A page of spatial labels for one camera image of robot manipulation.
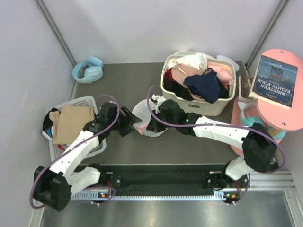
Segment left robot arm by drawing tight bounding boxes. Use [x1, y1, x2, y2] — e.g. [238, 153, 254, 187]
[30, 102, 142, 211]

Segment pink two-tier side table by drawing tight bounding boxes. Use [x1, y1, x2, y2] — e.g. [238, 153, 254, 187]
[231, 49, 303, 142]

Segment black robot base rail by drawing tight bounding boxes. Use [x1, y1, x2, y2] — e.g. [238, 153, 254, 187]
[75, 163, 249, 197]

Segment black garment under cloth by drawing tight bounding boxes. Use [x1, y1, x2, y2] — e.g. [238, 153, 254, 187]
[42, 108, 61, 140]

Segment teal cat-ear headphones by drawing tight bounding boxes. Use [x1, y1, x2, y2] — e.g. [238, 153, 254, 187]
[238, 102, 286, 140]

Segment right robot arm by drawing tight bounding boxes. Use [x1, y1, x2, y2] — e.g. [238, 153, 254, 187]
[151, 95, 277, 187]

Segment peach lace bra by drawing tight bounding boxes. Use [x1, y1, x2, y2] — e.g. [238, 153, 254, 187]
[171, 64, 204, 101]

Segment light blue headphones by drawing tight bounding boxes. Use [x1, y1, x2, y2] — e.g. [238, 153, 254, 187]
[72, 56, 104, 84]

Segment navy blue bra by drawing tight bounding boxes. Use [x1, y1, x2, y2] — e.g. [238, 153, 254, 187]
[183, 68, 229, 104]

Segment beige folded cloth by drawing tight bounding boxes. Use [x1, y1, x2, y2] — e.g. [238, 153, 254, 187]
[49, 105, 95, 145]

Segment cream laundry basket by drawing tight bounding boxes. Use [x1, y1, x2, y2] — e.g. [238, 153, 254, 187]
[160, 51, 237, 116]

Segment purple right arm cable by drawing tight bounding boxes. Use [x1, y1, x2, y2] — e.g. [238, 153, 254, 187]
[146, 85, 287, 206]

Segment white mesh laundry bag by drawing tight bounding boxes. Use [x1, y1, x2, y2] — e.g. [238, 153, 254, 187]
[132, 99, 167, 138]

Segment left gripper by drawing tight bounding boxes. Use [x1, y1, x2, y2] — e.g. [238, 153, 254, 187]
[109, 105, 142, 137]

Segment white plastic lid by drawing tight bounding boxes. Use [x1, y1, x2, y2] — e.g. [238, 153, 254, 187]
[216, 55, 240, 72]

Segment pink garment in basket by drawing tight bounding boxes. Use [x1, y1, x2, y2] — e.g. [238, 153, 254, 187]
[208, 64, 232, 86]

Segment black garment in basket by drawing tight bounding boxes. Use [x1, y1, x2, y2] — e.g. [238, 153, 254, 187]
[163, 78, 194, 101]

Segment blue hardcover book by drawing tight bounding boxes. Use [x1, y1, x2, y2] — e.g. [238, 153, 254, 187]
[249, 55, 298, 110]

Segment white cream garment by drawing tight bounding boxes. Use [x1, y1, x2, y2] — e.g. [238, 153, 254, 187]
[176, 53, 214, 70]

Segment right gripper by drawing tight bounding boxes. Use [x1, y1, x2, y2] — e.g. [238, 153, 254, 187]
[147, 109, 178, 134]

